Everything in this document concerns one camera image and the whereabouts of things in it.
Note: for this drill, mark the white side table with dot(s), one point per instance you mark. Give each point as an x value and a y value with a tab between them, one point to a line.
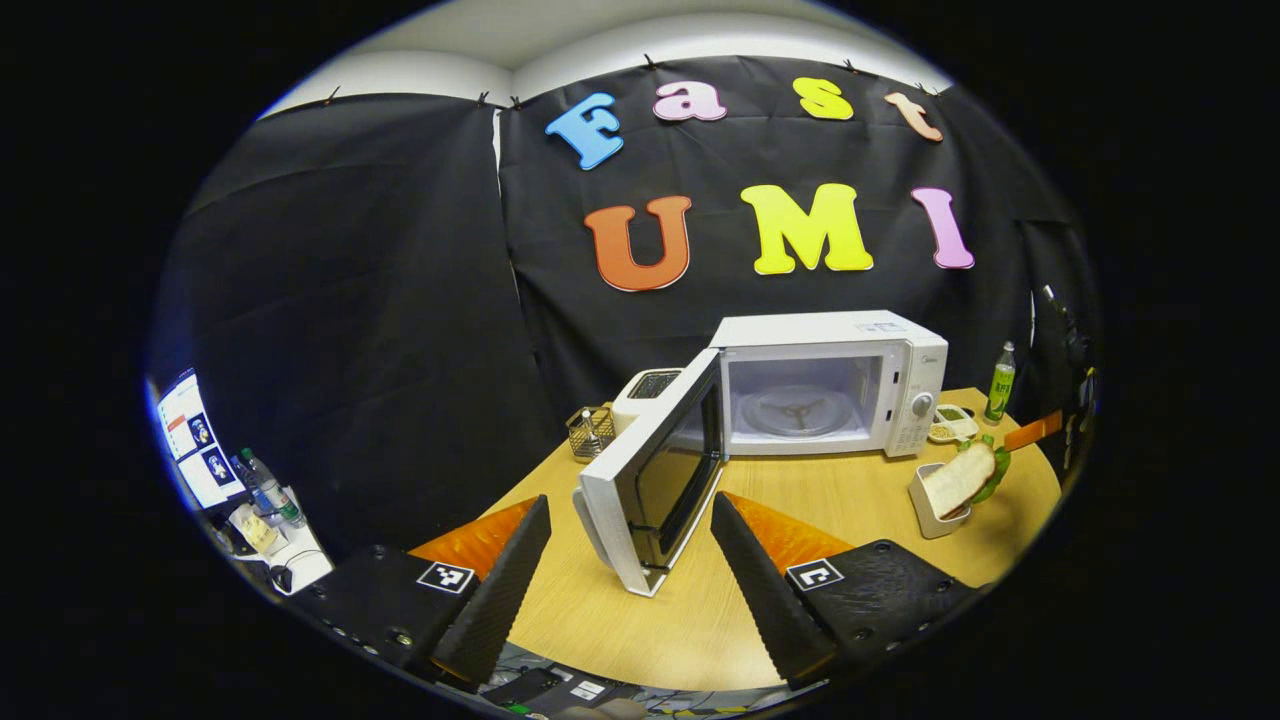
305	565

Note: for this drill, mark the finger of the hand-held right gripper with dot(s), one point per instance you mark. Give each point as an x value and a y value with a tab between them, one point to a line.
1035	430

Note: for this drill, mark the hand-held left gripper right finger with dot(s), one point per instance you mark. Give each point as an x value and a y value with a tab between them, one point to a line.
765	600

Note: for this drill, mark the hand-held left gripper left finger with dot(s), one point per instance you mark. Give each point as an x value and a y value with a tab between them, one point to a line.
500	595

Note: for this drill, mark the white toaster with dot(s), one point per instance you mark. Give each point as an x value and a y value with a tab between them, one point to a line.
635	405

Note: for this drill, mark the white microwave oven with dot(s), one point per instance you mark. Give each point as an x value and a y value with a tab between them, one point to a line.
800	330

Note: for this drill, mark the bread slice with green lettuce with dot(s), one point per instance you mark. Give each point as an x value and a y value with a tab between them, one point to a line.
955	480

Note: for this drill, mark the black box with white label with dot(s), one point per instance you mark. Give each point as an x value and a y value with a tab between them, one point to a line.
540	690

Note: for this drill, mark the divided dish of beans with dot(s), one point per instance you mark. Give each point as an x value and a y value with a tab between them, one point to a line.
955	425

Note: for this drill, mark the yellow packet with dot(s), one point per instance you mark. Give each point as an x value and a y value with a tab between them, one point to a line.
260	530

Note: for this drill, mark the clear plastic water bottle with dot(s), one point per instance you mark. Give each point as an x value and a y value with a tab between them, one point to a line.
245	478
280	495

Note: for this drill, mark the dark stand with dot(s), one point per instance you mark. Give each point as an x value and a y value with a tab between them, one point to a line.
1065	325

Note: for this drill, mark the small white plastic tray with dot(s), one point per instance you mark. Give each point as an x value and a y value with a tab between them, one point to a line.
925	505

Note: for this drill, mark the green label drink bottle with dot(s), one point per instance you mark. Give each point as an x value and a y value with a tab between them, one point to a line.
1000	390

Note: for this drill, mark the computer monitor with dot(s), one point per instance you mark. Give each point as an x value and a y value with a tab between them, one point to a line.
195	440

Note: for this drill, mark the black backdrop cloth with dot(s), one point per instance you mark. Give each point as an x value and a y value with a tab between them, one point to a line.
400	300

